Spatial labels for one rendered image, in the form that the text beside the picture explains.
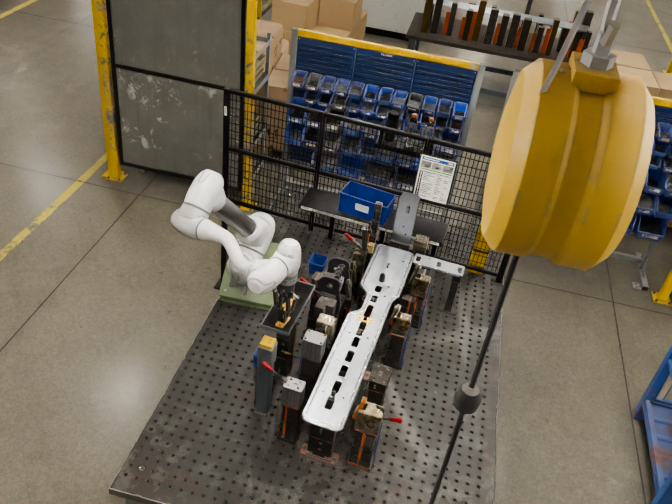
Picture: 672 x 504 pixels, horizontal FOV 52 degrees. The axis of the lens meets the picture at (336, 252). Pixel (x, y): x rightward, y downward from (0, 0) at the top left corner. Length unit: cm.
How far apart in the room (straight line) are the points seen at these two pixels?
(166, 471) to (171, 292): 211
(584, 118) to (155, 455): 292
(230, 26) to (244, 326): 241
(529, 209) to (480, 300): 376
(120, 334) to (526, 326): 289
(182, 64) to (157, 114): 52
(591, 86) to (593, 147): 4
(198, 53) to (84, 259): 177
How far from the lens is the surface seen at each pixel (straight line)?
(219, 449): 325
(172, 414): 338
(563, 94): 48
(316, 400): 305
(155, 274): 523
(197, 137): 579
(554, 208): 48
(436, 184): 410
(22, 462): 422
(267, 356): 307
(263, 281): 274
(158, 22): 553
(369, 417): 297
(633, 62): 666
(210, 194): 319
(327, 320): 330
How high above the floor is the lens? 331
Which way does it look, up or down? 37 degrees down
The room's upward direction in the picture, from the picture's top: 8 degrees clockwise
